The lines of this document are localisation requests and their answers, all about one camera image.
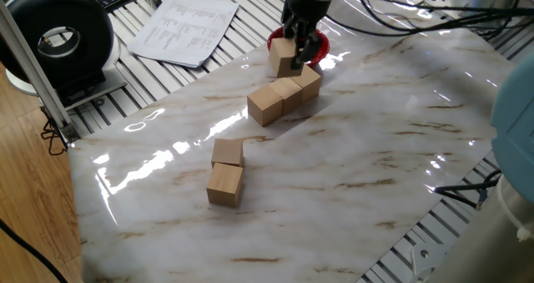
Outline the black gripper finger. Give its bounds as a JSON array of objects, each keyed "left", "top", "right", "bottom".
[
  {"left": 290, "top": 22, "right": 323, "bottom": 71},
  {"left": 280, "top": 7, "right": 298, "bottom": 40}
]

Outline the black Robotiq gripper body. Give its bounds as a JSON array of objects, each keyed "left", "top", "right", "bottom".
[{"left": 285, "top": 0, "right": 338, "bottom": 30}]

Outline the light wooden cube block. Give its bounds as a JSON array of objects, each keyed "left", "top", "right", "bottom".
[
  {"left": 291, "top": 64, "right": 323, "bottom": 104},
  {"left": 270, "top": 77, "right": 304, "bottom": 116},
  {"left": 246, "top": 85, "right": 285, "bottom": 128},
  {"left": 210, "top": 138, "right": 244, "bottom": 169},
  {"left": 269, "top": 37, "right": 305, "bottom": 78},
  {"left": 205, "top": 162, "right": 244, "bottom": 208}
]

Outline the white printed paper stack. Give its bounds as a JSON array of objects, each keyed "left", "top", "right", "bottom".
[{"left": 127, "top": 0, "right": 240, "bottom": 69}]

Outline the red glossy bowl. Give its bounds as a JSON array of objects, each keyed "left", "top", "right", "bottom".
[{"left": 266, "top": 26, "right": 330, "bottom": 67}]

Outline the white marble pattern board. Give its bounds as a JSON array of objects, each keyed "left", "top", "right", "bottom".
[{"left": 68, "top": 0, "right": 518, "bottom": 283}]

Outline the black wrist cable with plug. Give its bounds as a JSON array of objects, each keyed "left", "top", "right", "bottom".
[{"left": 325, "top": 9, "right": 534, "bottom": 38}]

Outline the black ring shaped device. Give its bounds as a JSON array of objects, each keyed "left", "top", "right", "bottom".
[{"left": 0, "top": 0, "right": 128, "bottom": 111}]

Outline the blue cable with brass connector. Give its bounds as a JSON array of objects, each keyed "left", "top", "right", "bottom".
[{"left": 475, "top": 172, "right": 501, "bottom": 211}]

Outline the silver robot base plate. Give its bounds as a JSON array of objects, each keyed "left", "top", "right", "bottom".
[{"left": 410, "top": 243, "right": 450, "bottom": 283}]

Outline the thin black hanging cable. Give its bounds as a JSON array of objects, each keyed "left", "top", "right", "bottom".
[{"left": 39, "top": 107, "right": 70, "bottom": 157}]

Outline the thick black floor cable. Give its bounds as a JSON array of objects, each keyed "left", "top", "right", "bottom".
[{"left": 0, "top": 216, "right": 70, "bottom": 283}]

